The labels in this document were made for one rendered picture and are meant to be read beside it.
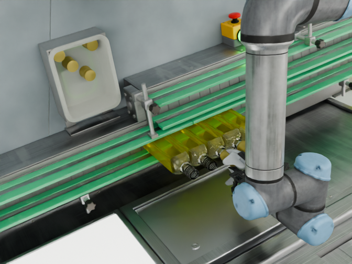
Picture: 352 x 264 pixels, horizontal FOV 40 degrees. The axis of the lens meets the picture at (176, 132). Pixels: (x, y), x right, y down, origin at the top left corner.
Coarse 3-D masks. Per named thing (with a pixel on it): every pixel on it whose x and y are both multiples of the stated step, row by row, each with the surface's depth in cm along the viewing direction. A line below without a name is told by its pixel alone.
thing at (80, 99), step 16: (64, 48) 129; (80, 48) 139; (80, 64) 141; (96, 64) 143; (112, 64) 138; (64, 80) 140; (80, 80) 142; (96, 80) 145; (112, 80) 141; (64, 96) 142; (80, 96) 144; (96, 96) 147; (112, 96) 145; (64, 112) 136; (80, 112) 141; (96, 112) 141
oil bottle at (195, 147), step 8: (168, 136) 143; (176, 136) 141; (184, 136) 141; (192, 136) 140; (184, 144) 137; (192, 144) 136; (200, 144) 136; (192, 152) 134; (200, 152) 134; (192, 160) 135
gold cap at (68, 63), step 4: (68, 56) 138; (64, 60) 136; (68, 60) 135; (72, 60) 134; (64, 64) 136; (68, 64) 134; (72, 64) 135; (76, 64) 135; (68, 68) 134; (72, 68) 135; (76, 68) 136
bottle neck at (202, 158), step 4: (200, 156) 133; (204, 156) 133; (200, 160) 133; (204, 160) 132; (208, 160) 131; (212, 160) 131; (204, 164) 131; (208, 164) 130; (212, 164) 132; (216, 164) 131; (208, 168) 130; (212, 168) 132
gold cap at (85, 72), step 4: (80, 68) 141; (84, 68) 140; (88, 68) 139; (80, 72) 140; (84, 72) 138; (88, 72) 138; (92, 72) 139; (84, 76) 138; (88, 76) 138; (92, 76) 139; (88, 80) 139; (92, 80) 140
